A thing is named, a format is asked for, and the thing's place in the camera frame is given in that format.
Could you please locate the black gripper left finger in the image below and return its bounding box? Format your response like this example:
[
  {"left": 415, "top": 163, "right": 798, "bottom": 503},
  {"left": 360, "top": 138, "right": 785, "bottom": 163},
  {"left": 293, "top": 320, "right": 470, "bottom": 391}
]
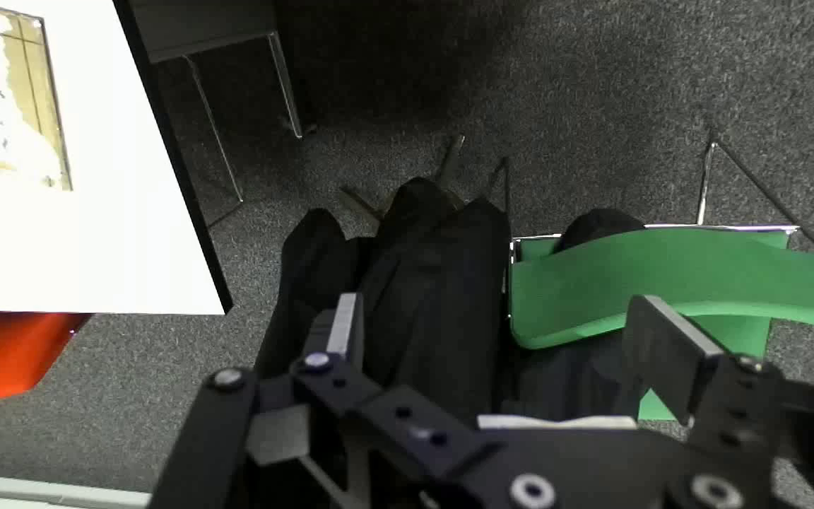
[{"left": 302, "top": 288, "right": 374, "bottom": 380}]

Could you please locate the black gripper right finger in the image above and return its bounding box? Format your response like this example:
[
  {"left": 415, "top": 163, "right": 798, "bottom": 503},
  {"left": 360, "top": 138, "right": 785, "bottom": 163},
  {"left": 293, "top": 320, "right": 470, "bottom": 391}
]
[{"left": 624, "top": 291, "right": 728, "bottom": 426}]

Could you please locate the long black jacket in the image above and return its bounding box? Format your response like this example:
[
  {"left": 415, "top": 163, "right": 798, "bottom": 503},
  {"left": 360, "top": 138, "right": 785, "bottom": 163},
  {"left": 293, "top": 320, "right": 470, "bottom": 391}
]
[{"left": 360, "top": 176, "right": 514, "bottom": 429}]

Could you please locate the white robot base table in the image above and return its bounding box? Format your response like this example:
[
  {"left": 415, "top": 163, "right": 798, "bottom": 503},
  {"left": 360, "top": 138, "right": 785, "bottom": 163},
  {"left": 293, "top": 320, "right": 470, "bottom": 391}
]
[{"left": 0, "top": 470, "right": 159, "bottom": 509}]

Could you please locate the green chair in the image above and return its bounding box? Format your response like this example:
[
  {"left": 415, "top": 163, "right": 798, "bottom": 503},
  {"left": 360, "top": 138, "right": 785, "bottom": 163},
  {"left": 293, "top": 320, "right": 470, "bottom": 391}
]
[{"left": 507, "top": 131, "right": 814, "bottom": 426}]

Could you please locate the red chair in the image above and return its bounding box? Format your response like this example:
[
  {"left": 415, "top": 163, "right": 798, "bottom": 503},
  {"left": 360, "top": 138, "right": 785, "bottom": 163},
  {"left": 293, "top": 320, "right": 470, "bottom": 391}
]
[{"left": 0, "top": 315, "right": 90, "bottom": 407}]

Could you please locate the white table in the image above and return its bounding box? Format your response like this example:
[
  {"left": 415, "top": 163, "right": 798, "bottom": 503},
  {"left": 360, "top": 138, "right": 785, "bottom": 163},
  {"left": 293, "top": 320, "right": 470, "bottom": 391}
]
[{"left": 0, "top": 0, "right": 235, "bottom": 320}]

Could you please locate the printed paper sheet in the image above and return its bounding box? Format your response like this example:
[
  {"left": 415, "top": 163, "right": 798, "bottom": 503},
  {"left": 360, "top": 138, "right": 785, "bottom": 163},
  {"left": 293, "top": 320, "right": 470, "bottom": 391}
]
[{"left": 0, "top": 0, "right": 77, "bottom": 192}]

